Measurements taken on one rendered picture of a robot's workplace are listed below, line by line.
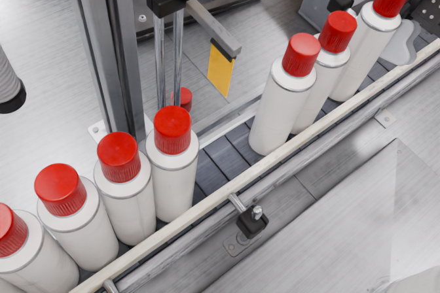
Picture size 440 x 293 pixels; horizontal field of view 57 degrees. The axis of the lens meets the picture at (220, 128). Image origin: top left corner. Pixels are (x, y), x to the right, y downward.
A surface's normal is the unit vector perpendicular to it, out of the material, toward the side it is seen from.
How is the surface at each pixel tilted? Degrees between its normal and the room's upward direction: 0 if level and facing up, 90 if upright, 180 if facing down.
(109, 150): 2
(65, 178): 2
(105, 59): 90
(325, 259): 0
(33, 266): 90
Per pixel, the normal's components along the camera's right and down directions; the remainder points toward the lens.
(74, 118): 0.11, -0.51
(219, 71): -0.79, 0.48
